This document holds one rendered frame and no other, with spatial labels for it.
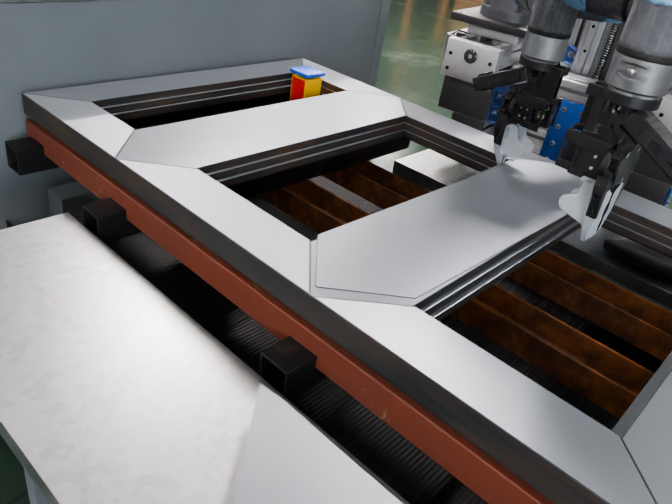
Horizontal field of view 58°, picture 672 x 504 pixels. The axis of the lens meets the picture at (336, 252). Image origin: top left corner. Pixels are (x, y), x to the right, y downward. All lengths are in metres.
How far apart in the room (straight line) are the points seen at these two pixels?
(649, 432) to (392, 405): 0.27
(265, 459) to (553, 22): 0.84
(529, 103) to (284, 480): 0.80
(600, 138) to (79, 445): 0.72
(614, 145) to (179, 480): 0.65
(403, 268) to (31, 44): 0.85
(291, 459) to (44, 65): 0.97
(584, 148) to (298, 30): 1.04
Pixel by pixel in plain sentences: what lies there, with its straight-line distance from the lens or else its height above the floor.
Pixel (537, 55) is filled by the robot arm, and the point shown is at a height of 1.07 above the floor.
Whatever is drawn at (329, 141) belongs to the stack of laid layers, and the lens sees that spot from 1.22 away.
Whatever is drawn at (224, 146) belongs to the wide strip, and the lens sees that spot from 1.11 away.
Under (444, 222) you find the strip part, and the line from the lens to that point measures 0.97.
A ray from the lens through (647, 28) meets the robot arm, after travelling 0.83.
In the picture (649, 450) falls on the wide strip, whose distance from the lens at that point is 0.70.
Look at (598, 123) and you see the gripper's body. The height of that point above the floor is 1.06.
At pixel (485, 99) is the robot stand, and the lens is 1.61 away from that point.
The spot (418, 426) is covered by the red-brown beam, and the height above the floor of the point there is 0.79.
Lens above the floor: 1.29
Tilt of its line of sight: 32 degrees down
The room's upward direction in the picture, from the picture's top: 10 degrees clockwise
